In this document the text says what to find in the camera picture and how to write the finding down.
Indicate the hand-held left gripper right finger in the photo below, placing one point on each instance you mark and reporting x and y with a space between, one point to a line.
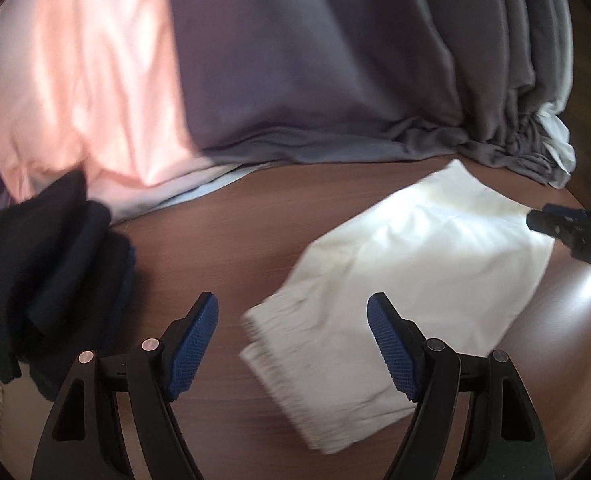
391 347

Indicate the pink cloth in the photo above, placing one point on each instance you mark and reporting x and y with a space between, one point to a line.
80 85

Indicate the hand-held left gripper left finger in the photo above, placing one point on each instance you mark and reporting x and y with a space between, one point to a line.
194 347

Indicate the black cloth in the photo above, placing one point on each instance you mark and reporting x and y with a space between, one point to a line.
50 280

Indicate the grey cloth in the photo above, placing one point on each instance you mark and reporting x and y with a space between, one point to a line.
335 60

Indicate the light blue cloth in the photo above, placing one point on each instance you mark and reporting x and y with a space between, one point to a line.
190 187

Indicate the white pants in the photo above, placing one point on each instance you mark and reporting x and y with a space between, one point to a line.
405 280

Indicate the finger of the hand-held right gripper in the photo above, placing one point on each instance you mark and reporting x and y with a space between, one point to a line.
570 232

